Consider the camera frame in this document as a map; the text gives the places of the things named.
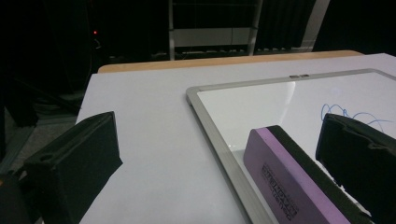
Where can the grey framed whiteboard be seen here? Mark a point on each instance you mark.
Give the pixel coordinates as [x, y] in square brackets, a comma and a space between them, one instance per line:
[264, 105]

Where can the dark equipment with red light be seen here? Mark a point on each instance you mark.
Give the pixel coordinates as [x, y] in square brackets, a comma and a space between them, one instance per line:
[95, 32]

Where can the white metal stand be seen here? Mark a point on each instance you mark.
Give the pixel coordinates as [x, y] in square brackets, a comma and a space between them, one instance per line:
[202, 36]

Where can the white foam board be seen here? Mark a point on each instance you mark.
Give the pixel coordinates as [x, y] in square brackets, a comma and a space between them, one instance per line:
[149, 124]

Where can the grey upright post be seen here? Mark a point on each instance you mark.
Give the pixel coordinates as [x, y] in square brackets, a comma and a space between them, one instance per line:
[314, 21]

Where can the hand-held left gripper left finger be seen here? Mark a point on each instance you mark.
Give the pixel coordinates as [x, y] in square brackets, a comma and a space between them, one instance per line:
[71, 168]

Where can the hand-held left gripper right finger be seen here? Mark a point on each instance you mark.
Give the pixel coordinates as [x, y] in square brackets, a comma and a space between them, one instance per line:
[358, 165]

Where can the purple whiteboard eraser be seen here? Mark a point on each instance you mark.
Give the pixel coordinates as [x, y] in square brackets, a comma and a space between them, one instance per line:
[280, 174]

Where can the black tripod stand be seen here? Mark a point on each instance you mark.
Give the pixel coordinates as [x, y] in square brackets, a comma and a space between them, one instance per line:
[21, 109]

